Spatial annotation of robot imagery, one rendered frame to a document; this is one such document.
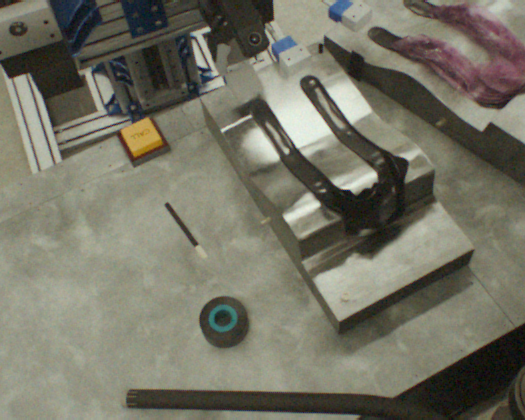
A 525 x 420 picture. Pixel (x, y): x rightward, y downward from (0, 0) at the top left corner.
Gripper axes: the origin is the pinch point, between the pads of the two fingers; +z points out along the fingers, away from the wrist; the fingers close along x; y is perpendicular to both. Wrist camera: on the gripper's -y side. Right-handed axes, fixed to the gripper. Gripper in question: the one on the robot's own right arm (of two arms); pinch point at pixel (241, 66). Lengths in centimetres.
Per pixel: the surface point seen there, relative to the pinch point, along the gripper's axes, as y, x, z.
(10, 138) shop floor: 88, 50, 95
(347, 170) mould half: -27.8, -5.4, 1.9
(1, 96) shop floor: 107, 47, 95
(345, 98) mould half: -12.1, -14.8, 6.1
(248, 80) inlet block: -1.2, -0.6, 3.1
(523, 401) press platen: -73, -2, -10
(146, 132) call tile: 3.8, 19.7, 10.9
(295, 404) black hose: -57, 21, 5
